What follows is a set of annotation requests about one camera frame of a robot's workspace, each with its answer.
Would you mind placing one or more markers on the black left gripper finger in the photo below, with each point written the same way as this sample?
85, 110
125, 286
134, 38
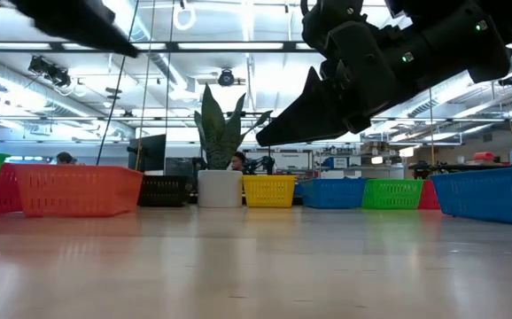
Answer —
114, 40

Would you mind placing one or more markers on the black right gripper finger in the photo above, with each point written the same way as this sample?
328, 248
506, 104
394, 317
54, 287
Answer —
309, 119

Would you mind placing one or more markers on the orange plastic basket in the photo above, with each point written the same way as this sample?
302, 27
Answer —
79, 190

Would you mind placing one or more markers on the black plastic basket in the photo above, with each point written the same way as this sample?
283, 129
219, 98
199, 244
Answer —
165, 191

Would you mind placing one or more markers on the background black robot arm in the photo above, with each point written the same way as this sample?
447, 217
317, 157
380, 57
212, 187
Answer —
260, 165

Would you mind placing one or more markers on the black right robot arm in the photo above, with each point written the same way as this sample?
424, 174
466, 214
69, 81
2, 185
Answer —
451, 44

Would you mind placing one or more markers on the red object on shelf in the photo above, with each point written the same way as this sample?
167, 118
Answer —
484, 156

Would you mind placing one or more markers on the white board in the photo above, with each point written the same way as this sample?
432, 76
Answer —
289, 160

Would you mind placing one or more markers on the black slanted pole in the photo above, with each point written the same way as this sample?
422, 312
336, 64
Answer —
109, 116

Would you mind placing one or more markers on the person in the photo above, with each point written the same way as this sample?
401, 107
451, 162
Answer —
64, 158
238, 160

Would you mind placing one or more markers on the yellow plastic basket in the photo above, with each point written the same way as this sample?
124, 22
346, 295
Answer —
269, 192

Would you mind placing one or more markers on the thin vertical pole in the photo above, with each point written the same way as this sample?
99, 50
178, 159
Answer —
431, 133

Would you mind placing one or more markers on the green snake plant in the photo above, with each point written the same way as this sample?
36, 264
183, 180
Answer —
214, 128

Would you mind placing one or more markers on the overhead light bar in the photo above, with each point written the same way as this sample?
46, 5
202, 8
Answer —
229, 45

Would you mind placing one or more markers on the white plant pot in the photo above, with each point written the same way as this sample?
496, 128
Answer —
219, 190

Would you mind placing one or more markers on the black monitor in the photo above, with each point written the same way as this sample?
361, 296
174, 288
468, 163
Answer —
149, 150

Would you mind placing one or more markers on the dark background table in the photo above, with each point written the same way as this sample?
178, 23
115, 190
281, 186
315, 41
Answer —
460, 166

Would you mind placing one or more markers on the black overhead rig camera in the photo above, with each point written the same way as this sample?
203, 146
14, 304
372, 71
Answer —
50, 71

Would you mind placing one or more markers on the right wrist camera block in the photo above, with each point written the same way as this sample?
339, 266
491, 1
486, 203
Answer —
327, 17

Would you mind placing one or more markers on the round black ceiling camera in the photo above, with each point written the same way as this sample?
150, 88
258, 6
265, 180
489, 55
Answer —
226, 78

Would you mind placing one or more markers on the black device on duct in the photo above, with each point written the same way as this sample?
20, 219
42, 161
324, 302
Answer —
508, 80

